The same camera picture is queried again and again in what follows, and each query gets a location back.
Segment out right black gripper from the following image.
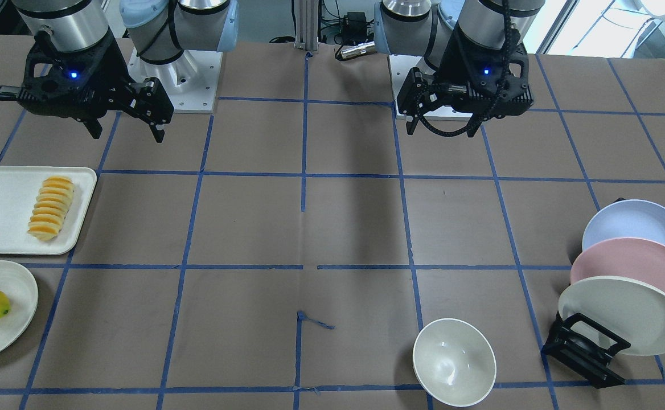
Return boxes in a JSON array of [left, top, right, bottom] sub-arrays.
[[0, 29, 174, 143]]

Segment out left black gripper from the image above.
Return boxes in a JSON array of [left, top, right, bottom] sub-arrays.
[[396, 26, 535, 138]]

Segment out blue plate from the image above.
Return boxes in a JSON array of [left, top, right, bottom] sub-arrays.
[[581, 198, 665, 250]]

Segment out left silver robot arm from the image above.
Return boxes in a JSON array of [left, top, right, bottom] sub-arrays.
[[374, 1, 544, 138]]

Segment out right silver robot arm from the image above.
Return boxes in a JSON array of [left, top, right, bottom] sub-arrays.
[[0, 1, 239, 143]]

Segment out pink plate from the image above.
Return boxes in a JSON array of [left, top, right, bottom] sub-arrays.
[[570, 237, 665, 293]]

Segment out white round plate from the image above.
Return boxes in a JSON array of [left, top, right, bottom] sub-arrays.
[[0, 260, 39, 352]]

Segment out black plate rack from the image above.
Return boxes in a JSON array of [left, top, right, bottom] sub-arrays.
[[541, 313, 631, 389]]

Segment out cream plate in rack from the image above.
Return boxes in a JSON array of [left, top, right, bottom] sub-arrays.
[[558, 276, 665, 356]]

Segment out white rectangular tray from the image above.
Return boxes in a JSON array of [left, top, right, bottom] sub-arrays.
[[0, 166, 97, 255]]

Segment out white bowl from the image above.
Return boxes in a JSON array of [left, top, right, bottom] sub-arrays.
[[412, 318, 498, 407]]

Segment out black braided cable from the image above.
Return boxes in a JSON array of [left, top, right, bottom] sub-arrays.
[[411, 0, 518, 138]]

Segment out aluminium frame post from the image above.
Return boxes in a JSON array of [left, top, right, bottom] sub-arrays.
[[293, 0, 321, 55]]

